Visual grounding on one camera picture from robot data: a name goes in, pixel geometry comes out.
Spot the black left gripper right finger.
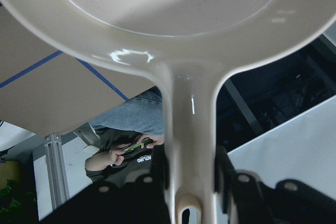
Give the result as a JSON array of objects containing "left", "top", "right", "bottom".
[{"left": 215, "top": 145, "right": 273, "bottom": 223}]

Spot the aluminium frame post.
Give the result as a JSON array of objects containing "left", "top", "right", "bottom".
[{"left": 44, "top": 133, "right": 70, "bottom": 210}]

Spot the seated person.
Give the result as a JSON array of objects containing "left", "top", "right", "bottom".
[{"left": 85, "top": 87, "right": 165, "bottom": 188}]

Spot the beige plastic dustpan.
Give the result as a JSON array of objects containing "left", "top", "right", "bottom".
[{"left": 1, "top": 0, "right": 335, "bottom": 223}]

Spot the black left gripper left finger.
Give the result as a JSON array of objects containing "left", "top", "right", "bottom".
[{"left": 125, "top": 145, "right": 171, "bottom": 223}]

